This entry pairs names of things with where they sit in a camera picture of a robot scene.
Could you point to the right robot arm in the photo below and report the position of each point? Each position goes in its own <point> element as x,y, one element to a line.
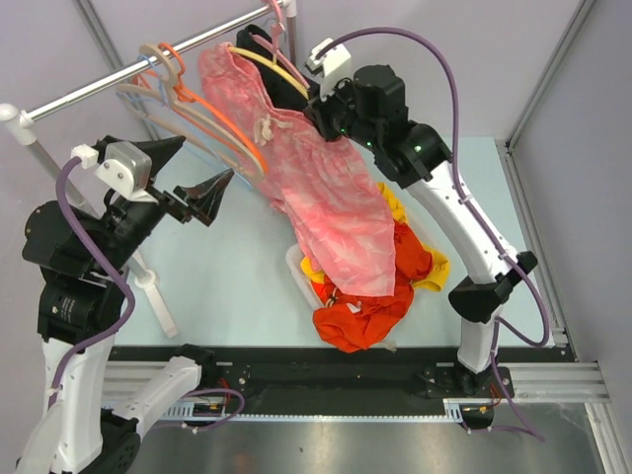
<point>369,107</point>

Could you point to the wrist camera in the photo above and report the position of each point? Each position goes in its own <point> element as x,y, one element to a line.
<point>125,169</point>
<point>333,63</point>

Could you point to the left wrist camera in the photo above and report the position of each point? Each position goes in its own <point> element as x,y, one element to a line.
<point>125,169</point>

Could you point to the orange shorts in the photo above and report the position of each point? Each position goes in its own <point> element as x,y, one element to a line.
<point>353,323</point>

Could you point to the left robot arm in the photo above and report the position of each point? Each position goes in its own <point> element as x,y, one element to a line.
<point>105,207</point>

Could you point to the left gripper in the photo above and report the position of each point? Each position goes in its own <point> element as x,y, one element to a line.
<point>203,197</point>

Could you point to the metal clothes rail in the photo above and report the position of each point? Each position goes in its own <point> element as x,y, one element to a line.
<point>18,122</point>

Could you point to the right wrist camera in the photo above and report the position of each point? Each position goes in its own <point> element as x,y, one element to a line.
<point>333,63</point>

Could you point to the dark navy shorts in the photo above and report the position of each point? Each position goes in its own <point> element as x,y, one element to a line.
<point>281,92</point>

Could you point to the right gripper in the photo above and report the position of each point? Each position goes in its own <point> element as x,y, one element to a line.
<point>318,109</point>

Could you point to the orange hanger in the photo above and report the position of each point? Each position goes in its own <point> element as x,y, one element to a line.
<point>200,112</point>

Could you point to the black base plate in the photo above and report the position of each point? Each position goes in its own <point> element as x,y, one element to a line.
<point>300,383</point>

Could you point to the yellow shorts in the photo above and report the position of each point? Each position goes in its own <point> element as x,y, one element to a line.
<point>435,279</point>

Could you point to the pink hanger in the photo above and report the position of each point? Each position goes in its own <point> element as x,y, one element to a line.
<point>282,11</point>

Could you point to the pink patterned shorts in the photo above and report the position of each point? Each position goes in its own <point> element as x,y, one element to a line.
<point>341,220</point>

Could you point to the beige hanger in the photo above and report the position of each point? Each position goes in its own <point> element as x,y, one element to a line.
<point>197,118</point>

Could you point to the yellow hanger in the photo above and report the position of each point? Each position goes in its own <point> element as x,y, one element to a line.
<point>276,66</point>

